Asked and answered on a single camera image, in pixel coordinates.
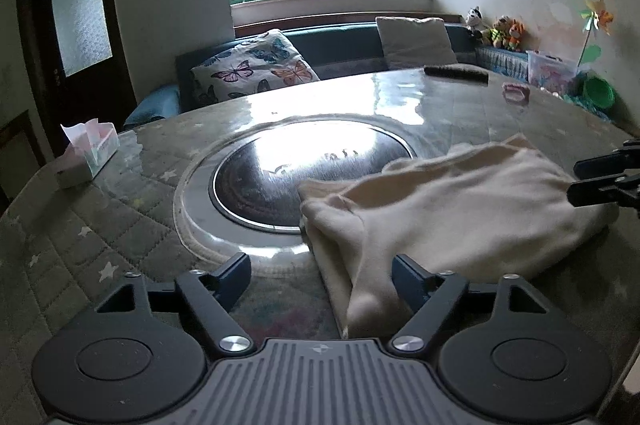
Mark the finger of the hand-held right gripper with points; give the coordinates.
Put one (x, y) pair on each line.
(597, 192)
(600, 165)

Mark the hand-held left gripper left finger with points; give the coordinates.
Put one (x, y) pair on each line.
(233, 279)

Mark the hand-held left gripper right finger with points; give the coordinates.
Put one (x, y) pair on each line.
(407, 281)

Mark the cream knit garment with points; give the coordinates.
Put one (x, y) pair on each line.
(450, 215)

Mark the green plastic bucket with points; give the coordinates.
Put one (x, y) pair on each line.
(600, 91)

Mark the clear plastic storage box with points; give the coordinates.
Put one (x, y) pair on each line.
(552, 72)

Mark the small pink toy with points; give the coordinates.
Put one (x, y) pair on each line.
(516, 92)

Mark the round built-in hot plate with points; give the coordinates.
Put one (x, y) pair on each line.
(280, 175)

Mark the colourful pinwheel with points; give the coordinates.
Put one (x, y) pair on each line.
(595, 17)

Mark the orange plush toy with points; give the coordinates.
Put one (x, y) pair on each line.
(516, 36)

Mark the dark remote control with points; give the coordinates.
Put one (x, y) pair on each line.
(456, 73)

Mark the black and white plush toy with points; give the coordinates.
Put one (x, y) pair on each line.
(474, 25)

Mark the pink tissue box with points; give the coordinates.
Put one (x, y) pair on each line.
(85, 155)

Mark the butterfly print pillow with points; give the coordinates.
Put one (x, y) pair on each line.
(255, 67)

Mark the plain white pillow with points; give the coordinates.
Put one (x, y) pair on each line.
(415, 42)

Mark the teal sofa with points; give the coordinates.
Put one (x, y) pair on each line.
(340, 42)

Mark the dark wooden door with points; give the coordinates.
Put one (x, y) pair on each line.
(75, 30)

